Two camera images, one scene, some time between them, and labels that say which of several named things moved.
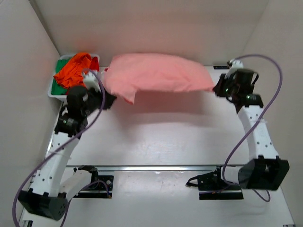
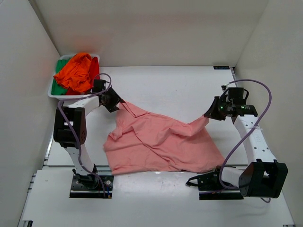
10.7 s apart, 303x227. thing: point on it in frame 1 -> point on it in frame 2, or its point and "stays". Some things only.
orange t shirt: [72, 75] stays
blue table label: [221, 67] stays
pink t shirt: [125, 74] -> [144, 142]
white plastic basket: [98, 56] stays
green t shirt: [57, 89] stays
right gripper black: [222, 80] -> [211, 113]
